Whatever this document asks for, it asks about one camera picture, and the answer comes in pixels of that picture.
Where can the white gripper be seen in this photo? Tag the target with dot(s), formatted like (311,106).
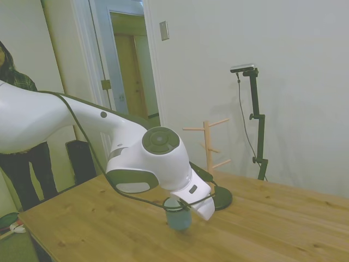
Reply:
(204,210)

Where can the wooden mug tree stand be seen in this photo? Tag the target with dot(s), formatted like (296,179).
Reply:
(208,152)

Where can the black box by wall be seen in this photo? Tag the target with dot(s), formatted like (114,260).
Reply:
(80,163)

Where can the person in plaid jacket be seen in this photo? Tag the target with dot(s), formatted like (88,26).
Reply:
(35,174)

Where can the grey camera on stand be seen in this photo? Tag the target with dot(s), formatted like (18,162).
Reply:
(244,67)

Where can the white panel door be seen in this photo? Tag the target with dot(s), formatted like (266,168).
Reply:
(71,54)

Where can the blue enamel mug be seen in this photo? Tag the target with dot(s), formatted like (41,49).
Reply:
(177,221)

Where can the black camera stand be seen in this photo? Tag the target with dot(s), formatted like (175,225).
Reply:
(261,131)

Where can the metal wall switch plate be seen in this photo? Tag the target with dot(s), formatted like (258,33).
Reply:
(164,30)

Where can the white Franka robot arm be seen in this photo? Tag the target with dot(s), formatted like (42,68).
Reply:
(163,169)

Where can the grey-blue open door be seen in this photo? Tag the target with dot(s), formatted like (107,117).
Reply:
(102,54)

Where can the brown wooden door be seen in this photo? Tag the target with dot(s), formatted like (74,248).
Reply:
(128,82)

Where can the green round object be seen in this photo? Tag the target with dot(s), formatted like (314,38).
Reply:
(6,222)

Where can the brass door hinge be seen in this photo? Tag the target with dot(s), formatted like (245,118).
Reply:
(106,84)

